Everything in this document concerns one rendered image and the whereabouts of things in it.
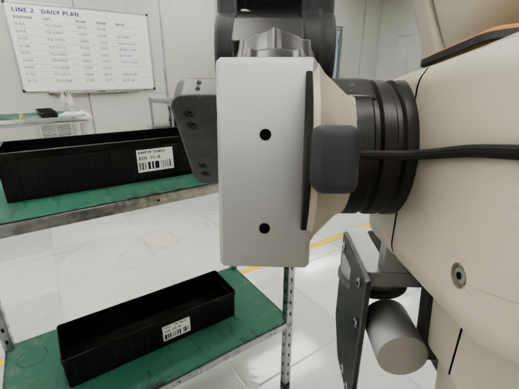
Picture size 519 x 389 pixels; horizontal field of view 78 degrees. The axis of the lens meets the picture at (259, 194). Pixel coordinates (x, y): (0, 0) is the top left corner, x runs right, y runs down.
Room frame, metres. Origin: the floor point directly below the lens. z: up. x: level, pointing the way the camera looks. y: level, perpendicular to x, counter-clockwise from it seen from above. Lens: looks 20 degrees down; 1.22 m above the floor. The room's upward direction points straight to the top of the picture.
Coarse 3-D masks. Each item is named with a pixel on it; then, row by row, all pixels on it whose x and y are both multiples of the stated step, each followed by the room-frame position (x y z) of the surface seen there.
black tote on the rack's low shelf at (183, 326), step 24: (168, 288) 1.03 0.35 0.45; (192, 288) 1.09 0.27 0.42; (216, 288) 1.14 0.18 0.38; (96, 312) 0.89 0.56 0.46; (120, 312) 0.93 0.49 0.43; (144, 312) 0.98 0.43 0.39; (168, 312) 1.01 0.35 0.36; (192, 312) 0.91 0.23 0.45; (216, 312) 0.96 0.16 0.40; (72, 336) 0.85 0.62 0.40; (96, 336) 0.88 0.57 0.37; (120, 336) 0.89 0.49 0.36; (144, 336) 0.82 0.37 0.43; (168, 336) 0.86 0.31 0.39; (72, 360) 0.70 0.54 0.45; (96, 360) 0.74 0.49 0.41; (120, 360) 0.78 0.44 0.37; (72, 384) 0.70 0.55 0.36
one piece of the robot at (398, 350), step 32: (352, 256) 0.30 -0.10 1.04; (384, 256) 0.26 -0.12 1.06; (352, 288) 0.28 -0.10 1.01; (384, 288) 0.28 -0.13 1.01; (352, 320) 0.27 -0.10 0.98; (384, 320) 0.24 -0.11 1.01; (352, 352) 0.26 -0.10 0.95; (384, 352) 0.21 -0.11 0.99; (416, 352) 0.21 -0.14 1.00; (352, 384) 0.25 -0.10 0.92
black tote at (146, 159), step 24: (0, 144) 0.77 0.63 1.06; (24, 144) 0.83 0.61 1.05; (48, 144) 0.86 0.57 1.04; (72, 144) 0.89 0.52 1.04; (96, 144) 0.78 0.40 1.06; (120, 144) 0.81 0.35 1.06; (144, 144) 0.84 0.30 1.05; (168, 144) 0.87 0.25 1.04; (0, 168) 0.67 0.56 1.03; (24, 168) 0.69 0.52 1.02; (48, 168) 0.72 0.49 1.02; (72, 168) 0.74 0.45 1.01; (96, 168) 0.77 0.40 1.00; (120, 168) 0.80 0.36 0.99; (144, 168) 0.83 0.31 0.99; (168, 168) 0.87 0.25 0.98; (24, 192) 0.69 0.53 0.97; (48, 192) 0.71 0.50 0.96; (72, 192) 0.74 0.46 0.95
